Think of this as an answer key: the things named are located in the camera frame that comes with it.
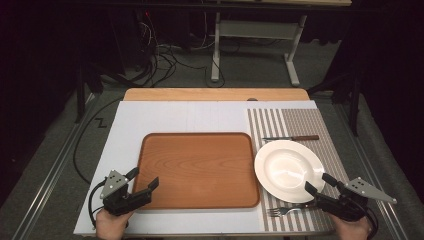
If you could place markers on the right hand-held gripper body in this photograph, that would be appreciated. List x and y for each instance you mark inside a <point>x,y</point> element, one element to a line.
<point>343,203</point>

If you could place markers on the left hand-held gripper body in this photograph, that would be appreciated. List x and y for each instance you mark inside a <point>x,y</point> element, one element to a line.
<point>115,181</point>

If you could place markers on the person's right hand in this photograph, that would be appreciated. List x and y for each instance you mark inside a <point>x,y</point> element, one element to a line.
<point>351,230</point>

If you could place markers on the person's left hand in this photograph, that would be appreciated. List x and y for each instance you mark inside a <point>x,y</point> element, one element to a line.
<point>111,226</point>

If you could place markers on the white deep plate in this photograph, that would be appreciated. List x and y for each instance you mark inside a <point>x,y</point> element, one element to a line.
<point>283,170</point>

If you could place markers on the silver fork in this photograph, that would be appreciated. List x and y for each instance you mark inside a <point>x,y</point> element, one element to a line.
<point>283,210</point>

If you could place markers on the brown wooden tray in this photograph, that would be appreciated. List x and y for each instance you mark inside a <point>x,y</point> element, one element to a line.
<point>196,170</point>

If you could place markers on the white board mat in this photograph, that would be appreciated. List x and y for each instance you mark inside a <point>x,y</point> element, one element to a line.
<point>160,116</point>

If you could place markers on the striped grey placemat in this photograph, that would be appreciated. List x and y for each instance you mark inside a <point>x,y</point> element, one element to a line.
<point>300,123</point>

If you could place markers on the black metal stand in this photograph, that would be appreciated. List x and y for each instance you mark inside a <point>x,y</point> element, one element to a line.
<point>354,100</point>
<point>81,90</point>

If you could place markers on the metal floor rail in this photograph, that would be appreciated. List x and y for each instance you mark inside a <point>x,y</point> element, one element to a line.
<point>370,166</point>
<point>50,176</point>

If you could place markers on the white metal desk frame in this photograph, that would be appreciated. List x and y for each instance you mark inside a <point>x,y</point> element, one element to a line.
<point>260,29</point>

